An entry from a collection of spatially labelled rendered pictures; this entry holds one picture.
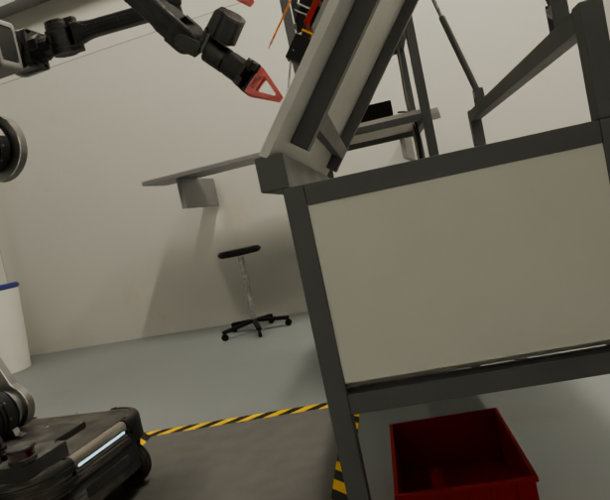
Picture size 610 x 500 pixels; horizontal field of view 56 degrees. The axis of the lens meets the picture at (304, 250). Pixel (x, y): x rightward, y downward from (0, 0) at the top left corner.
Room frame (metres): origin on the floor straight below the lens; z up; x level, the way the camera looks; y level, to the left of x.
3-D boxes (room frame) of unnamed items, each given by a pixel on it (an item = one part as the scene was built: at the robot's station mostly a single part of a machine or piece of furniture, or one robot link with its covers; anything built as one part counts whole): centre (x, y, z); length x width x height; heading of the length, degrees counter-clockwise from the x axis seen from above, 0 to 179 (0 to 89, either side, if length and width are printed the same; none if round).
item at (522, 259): (1.59, -0.37, 0.60); 1.17 x 0.58 x 0.40; 172
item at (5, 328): (4.65, 2.67, 0.36); 0.60 x 0.58 x 0.71; 163
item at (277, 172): (1.64, -0.05, 0.83); 1.18 x 0.05 x 0.06; 172
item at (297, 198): (1.59, -0.36, 0.40); 1.18 x 0.60 x 0.80; 172
